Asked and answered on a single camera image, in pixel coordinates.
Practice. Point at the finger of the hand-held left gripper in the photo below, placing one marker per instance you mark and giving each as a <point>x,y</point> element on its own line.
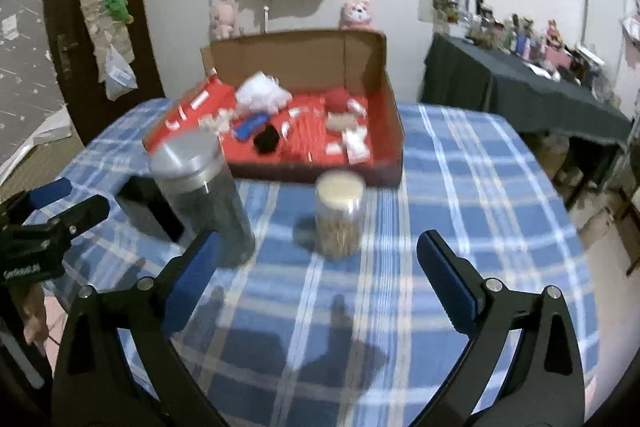
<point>82,214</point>
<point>47,194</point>

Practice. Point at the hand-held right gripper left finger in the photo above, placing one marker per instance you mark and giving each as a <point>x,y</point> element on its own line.
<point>192,277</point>

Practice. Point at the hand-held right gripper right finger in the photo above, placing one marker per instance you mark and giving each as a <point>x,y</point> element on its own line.
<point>445,277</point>

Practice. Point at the white sock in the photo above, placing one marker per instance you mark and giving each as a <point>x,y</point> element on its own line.
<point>357,147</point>

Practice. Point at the blue plastic piece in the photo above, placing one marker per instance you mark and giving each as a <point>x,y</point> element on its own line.
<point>249,128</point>

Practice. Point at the red plastic bag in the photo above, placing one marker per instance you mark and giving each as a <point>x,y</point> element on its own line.
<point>305,134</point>

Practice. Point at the cardboard box with red inside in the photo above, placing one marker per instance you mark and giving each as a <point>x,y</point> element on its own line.
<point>300,62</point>

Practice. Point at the person's left hand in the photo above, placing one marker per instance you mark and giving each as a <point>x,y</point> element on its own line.
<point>36,314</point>

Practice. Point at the dark patterned box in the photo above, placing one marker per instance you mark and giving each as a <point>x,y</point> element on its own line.
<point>145,207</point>

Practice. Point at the blue plaid tablecloth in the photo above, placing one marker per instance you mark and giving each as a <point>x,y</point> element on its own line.
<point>450,207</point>

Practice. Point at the tall glass jar metal lid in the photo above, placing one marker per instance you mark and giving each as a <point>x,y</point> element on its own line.
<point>210,207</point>

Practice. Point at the small clear plastic jar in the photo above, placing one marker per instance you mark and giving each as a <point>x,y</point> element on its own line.
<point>340,217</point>

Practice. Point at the clear plastic bag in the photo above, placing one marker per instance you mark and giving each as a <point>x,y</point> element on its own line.
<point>120,74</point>

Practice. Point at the dark brown door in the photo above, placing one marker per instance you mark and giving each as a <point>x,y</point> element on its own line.
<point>60,32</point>

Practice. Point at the beige hanging cloth organizer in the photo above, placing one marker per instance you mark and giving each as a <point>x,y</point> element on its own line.
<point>97,17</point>

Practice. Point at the side table with dark cloth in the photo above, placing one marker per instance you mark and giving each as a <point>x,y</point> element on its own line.
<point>525,97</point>

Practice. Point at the white fluffy cloth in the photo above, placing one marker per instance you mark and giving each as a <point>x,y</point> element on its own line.
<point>262,92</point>

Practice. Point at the green plush toy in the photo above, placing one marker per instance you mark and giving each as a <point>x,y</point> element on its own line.
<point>117,3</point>

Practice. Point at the red yarn ball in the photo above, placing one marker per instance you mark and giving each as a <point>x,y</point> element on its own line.
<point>336,101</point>

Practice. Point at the pale pink plush toy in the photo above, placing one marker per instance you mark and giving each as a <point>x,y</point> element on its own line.
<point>224,19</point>

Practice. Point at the row of bottles and trinkets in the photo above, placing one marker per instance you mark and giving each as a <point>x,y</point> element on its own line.
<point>520,37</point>

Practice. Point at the pink cat plush toy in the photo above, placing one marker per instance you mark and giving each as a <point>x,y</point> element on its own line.
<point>356,14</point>

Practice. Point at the red hanging charm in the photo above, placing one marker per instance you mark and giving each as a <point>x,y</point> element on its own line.
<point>267,2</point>

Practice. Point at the white refrigerator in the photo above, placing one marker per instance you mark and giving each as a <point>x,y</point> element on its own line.
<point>605,7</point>

